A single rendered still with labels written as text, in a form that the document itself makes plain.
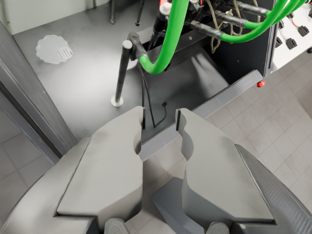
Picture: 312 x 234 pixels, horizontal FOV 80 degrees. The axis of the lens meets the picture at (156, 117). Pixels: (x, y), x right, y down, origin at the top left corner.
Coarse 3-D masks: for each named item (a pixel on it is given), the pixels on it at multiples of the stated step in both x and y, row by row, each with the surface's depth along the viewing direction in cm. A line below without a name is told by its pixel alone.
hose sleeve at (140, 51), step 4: (132, 36) 35; (136, 36) 35; (136, 40) 33; (136, 44) 32; (140, 44) 32; (136, 48) 32; (140, 48) 31; (136, 52) 31; (140, 52) 30; (144, 52) 30; (136, 56) 31; (140, 56) 30; (148, 56) 30
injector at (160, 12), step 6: (162, 12) 40; (156, 18) 43; (162, 18) 41; (156, 24) 44; (162, 24) 43; (156, 30) 45; (162, 30) 45; (156, 36) 48; (162, 36) 46; (150, 42) 51; (150, 48) 53
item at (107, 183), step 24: (120, 120) 11; (144, 120) 12; (96, 144) 9; (120, 144) 9; (96, 168) 7; (120, 168) 7; (72, 192) 6; (96, 192) 6; (120, 192) 6; (120, 216) 7
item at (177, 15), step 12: (180, 0) 15; (180, 12) 16; (168, 24) 17; (180, 24) 17; (168, 36) 18; (168, 48) 19; (144, 60) 29; (156, 60) 22; (168, 60) 20; (156, 72) 24
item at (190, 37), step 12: (228, 24) 61; (144, 36) 53; (180, 36) 56; (192, 36) 57; (204, 36) 58; (144, 48) 55; (156, 48) 53; (180, 48) 55; (192, 48) 61; (132, 60) 58; (180, 60) 66; (144, 72) 55
